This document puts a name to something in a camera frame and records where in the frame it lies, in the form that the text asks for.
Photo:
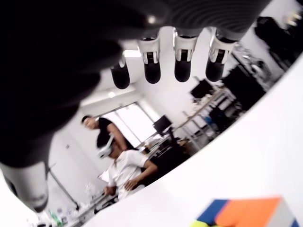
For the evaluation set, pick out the metal workbench rack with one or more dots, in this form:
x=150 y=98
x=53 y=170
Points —
x=203 y=111

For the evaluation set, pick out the black office chair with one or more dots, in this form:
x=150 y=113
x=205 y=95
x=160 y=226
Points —
x=165 y=165

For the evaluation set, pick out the multicoloured Rubik's cube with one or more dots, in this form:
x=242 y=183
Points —
x=248 y=211

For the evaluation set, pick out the white VR headset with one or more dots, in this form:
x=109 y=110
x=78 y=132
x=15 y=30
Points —
x=105 y=150

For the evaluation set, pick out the black tripod stand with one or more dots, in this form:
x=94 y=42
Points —
x=62 y=186

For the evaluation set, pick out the black computer monitor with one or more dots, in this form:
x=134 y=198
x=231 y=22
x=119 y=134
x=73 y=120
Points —
x=163 y=124
x=201 y=88

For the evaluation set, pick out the standing person black shirt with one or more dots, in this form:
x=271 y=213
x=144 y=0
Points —
x=106 y=127

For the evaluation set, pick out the seated person white shirt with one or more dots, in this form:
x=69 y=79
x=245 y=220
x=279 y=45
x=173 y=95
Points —
x=127 y=170

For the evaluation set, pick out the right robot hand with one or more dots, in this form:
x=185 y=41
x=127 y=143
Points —
x=47 y=59

